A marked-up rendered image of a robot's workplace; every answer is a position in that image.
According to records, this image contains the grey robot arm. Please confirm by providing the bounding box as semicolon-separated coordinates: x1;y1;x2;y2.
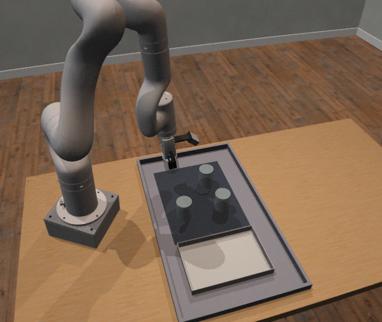
41;0;177;226

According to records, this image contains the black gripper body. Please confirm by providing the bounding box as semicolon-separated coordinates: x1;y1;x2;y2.
158;135;176;159

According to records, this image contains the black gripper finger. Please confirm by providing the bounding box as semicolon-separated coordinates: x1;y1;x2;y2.
168;151;177;169

